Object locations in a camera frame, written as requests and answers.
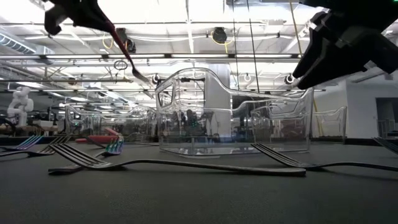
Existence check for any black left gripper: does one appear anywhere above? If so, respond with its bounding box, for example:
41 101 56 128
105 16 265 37
44 0 112 35

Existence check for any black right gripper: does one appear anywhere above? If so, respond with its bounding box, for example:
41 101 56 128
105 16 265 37
292 0 398 90

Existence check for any iridescent rainbow fork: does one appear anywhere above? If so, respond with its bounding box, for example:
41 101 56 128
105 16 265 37
47 136 126 175
0 134 45 152
371 136 398 156

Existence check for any clear plastic bin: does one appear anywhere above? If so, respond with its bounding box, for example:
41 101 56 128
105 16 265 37
310 105 348 144
154 67 315 157
64 105 158 144

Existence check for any white building column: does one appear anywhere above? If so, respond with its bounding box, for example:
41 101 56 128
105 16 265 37
206 63 231 138

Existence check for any silver fork, right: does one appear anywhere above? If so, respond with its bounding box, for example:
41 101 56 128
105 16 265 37
250 142 398 172

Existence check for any white robot figure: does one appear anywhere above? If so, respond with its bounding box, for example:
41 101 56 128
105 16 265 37
6 86 34 128

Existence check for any long silver fork, centre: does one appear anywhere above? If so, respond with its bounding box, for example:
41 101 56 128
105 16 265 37
47 142 308 177

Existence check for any black metal fork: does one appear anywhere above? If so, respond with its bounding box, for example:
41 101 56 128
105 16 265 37
0 134 72 158

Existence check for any black table mat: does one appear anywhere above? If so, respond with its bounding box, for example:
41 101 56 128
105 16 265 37
0 141 398 224

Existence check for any yellow hanging cable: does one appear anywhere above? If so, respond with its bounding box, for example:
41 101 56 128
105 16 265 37
289 0 323 138

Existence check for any silver air duct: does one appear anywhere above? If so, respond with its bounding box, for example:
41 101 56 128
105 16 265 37
0 30 55 63

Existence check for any black hanging cable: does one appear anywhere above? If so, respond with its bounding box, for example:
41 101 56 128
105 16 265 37
231 0 240 94
247 0 261 94

